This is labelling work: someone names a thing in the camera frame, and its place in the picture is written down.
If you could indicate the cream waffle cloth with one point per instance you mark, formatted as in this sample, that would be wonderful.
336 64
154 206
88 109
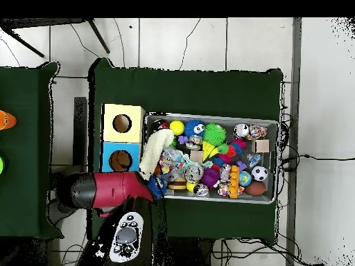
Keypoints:
155 149

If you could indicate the purple spiky toy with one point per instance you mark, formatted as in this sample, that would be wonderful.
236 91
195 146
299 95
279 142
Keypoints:
210 177

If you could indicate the blue spiky ball with eyes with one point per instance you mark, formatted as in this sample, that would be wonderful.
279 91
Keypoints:
158 187
192 130

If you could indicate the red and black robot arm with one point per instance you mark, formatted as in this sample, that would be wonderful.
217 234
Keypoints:
116 188

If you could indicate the wooden three-hole box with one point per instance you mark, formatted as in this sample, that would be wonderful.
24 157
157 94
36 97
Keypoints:
133 133

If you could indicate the clear mesh bin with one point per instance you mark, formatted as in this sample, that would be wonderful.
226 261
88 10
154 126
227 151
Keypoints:
273 180

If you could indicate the yellow ball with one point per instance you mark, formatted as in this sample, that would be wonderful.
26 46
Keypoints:
176 127

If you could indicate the green spiky ball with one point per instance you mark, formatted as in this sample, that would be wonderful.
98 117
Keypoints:
214 134

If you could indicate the dark green table cloth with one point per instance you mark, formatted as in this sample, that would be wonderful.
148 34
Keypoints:
180 91
25 194

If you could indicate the silver tin can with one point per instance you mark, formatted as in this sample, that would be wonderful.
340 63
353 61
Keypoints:
241 130

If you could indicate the orange toy brick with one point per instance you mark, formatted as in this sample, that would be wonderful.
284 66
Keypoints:
234 181

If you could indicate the colourful confetti ball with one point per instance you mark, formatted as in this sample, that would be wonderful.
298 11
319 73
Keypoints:
256 131

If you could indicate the plain wooden block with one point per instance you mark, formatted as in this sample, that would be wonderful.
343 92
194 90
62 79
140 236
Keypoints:
262 146

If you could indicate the black and white soccer ball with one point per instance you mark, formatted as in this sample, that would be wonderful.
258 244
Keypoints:
259 173

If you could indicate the brown toy football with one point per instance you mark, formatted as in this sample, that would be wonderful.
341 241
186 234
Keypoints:
255 188

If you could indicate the black upright panel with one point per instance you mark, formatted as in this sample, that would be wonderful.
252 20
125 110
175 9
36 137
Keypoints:
80 124

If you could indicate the dark grey stand base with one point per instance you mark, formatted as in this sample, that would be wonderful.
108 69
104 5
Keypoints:
59 216

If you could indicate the orange cone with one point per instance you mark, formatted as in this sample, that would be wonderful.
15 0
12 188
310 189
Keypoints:
7 121

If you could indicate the bright green object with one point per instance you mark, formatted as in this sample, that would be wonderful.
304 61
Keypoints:
1 165

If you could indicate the black tripod stand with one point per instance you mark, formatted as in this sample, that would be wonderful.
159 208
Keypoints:
41 22

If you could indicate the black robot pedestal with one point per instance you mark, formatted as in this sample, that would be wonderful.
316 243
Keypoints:
188 255

